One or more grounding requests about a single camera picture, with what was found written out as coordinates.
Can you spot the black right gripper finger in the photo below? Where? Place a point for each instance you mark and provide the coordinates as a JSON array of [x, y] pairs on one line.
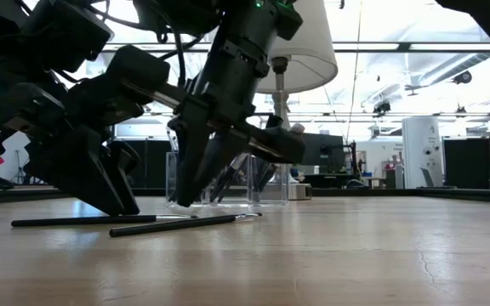
[[192, 161], [223, 153]]

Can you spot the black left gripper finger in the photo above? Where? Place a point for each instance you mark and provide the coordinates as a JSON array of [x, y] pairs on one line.
[[128, 178], [83, 178]]

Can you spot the large rounded makeup brush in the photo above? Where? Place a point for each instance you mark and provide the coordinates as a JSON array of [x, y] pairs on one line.
[[232, 176]]

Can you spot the thin black makeup brush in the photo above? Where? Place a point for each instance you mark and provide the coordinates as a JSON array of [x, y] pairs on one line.
[[83, 220], [172, 225], [172, 140]]

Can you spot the clear acrylic brush organizer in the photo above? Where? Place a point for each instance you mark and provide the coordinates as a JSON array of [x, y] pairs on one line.
[[270, 195]]

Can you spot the large tapered powder makeup brush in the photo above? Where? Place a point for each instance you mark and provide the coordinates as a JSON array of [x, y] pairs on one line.
[[298, 128]]

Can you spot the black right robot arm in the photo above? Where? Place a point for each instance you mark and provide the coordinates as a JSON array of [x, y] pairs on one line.
[[245, 21]]

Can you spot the black room divider panel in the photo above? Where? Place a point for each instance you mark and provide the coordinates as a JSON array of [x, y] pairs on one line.
[[155, 166], [466, 163]]

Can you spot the table lamp white shade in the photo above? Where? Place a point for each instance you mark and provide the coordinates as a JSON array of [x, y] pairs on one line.
[[309, 51]]

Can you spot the black computer monitor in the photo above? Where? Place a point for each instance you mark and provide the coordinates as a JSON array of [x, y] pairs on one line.
[[326, 153]]

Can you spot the black ceiling spotlight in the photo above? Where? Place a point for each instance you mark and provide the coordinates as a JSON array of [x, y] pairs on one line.
[[382, 107], [463, 77]]

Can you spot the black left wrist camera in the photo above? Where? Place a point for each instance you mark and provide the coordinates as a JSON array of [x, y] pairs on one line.
[[138, 72]]

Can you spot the black overhead frame beam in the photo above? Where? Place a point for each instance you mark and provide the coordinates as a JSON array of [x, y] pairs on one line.
[[355, 114], [404, 47]]

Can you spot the black aluminium table frame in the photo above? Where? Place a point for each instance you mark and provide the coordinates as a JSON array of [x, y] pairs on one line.
[[440, 194]]

